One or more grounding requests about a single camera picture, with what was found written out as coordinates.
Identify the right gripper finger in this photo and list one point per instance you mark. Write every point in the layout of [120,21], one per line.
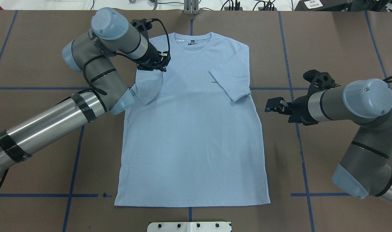
[276,102]
[276,107]

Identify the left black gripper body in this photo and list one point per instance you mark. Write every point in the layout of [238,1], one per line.
[152,55]

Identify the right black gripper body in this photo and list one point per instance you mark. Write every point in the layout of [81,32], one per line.
[301,109]

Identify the light blue t-shirt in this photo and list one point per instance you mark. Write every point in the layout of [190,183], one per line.
[193,137]

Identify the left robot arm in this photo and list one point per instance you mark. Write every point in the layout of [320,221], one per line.
[110,35]

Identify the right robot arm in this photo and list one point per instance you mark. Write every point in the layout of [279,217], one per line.
[364,169]

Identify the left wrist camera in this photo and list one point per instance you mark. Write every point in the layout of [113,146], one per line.
[142,26]

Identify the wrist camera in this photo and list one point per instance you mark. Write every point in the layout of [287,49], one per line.
[319,81]
[142,26]

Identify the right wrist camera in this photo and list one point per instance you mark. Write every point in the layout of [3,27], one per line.
[319,81]

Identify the aluminium frame post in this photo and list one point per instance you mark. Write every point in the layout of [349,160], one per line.
[191,7]

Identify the white camera mast base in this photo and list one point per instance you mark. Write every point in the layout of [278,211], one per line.
[198,226]

